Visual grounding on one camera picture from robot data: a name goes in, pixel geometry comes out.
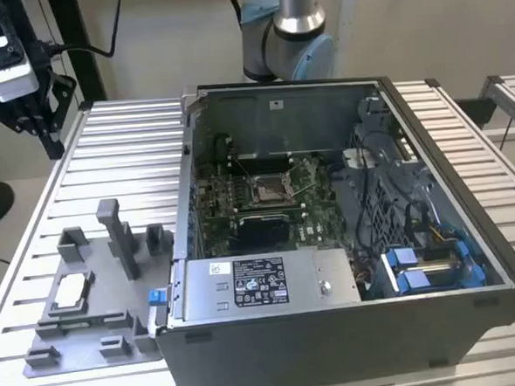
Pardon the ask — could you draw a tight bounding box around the silver CPU green edge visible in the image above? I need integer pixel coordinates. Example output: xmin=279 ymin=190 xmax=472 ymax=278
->
xmin=51 ymin=272 xmax=93 ymax=309

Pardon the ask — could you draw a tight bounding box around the CPU socket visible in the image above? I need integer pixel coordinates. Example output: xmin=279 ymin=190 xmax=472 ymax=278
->
xmin=249 ymin=172 xmax=293 ymax=206

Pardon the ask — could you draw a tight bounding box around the black RAM slot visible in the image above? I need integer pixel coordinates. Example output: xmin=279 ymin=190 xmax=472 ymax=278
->
xmin=239 ymin=207 xmax=309 ymax=218
xmin=239 ymin=202 xmax=308 ymax=213

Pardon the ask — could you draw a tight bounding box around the green RAM stick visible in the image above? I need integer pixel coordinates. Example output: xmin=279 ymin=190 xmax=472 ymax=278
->
xmin=45 ymin=313 xmax=127 ymax=332

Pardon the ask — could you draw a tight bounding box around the thin metal locking lever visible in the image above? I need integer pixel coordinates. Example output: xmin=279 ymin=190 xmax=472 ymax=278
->
xmin=289 ymin=153 xmax=319 ymax=197
xmin=234 ymin=155 xmax=253 ymax=179

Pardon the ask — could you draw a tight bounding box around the hard disk in blue carrier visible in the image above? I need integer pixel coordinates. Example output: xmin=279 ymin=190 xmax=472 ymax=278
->
xmin=143 ymin=286 xmax=171 ymax=341

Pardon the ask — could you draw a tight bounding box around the grey parts rack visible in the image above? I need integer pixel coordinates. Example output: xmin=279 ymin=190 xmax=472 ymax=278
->
xmin=11 ymin=193 xmax=182 ymax=380

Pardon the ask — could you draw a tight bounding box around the silver power supply with label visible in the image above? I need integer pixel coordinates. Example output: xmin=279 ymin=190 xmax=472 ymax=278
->
xmin=173 ymin=246 xmax=363 ymax=322

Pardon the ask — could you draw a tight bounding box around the black block with silver edge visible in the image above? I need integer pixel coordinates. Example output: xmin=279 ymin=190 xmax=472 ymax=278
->
xmin=235 ymin=211 xmax=292 ymax=252

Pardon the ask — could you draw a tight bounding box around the green Dell motherboard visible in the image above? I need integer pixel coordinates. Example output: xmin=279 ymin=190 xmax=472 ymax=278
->
xmin=191 ymin=149 xmax=354 ymax=257

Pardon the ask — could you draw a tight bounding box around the grey drive cage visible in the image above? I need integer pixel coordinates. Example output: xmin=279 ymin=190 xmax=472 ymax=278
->
xmin=325 ymin=86 xmax=512 ymax=306

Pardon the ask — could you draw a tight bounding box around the blue disk carrier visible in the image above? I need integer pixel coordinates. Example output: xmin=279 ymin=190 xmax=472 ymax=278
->
xmin=381 ymin=240 xmax=470 ymax=268
xmin=392 ymin=262 xmax=488 ymax=296

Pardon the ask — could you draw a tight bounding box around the metal slat side table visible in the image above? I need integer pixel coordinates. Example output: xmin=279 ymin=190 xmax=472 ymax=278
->
xmin=477 ymin=73 xmax=515 ymax=145

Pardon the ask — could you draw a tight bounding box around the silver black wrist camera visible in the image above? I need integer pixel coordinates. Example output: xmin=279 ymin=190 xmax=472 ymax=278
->
xmin=0 ymin=17 xmax=42 ymax=104

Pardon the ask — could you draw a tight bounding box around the black upright post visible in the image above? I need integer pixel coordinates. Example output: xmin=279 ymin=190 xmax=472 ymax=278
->
xmin=47 ymin=0 xmax=106 ymax=107

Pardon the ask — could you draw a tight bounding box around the thick black camera cable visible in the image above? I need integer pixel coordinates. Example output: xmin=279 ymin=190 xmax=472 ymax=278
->
xmin=34 ymin=0 xmax=127 ymax=64

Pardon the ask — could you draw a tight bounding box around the black wire bundle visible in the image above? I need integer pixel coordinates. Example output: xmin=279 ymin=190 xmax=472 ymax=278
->
xmin=350 ymin=166 xmax=392 ymax=265

